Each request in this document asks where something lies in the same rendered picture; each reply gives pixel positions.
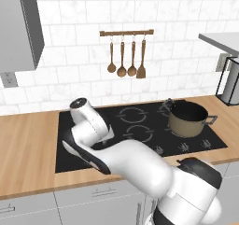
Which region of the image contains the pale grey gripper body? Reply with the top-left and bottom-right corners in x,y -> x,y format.
99,124 -> 116,146

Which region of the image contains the black glass hob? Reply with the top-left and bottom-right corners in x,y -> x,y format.
54,100 -> 230,174

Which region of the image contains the wooden ladle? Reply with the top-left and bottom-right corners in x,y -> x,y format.
116,40 -> 128,78

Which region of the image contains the small wooden spoon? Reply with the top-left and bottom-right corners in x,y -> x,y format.
106,41 -> 118,74

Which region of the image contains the wooden spatula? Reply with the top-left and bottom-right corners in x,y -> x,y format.
135,38 -> 148,79

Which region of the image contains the grey drawer front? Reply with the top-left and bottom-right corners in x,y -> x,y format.
0,191 -> 63,225
53,179 -> 148,225

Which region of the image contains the grey cupboard door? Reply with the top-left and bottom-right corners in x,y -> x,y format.
143,193 -> 161,225
214,162 -> 239,225

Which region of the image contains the grey shelf board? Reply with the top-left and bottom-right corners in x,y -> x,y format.
198,32 -> 239,58

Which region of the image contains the grey drawer handle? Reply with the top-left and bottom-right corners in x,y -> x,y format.
91,187 -> 117,198
0,204 -> 16,215

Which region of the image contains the tan pot with black handles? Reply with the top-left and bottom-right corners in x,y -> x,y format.
163,98 -> 218,139

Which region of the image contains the grey cupboard door handle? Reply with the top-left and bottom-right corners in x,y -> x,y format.
135,202 -> 143,225

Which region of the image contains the wooden utensil rail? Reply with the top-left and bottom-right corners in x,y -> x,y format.
99,29 -> 155,37

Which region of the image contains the black wire stand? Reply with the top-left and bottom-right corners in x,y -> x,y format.
215,56 -> 239,107

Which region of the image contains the grey wall cupboard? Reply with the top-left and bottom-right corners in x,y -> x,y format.
0,0 -> 46,73

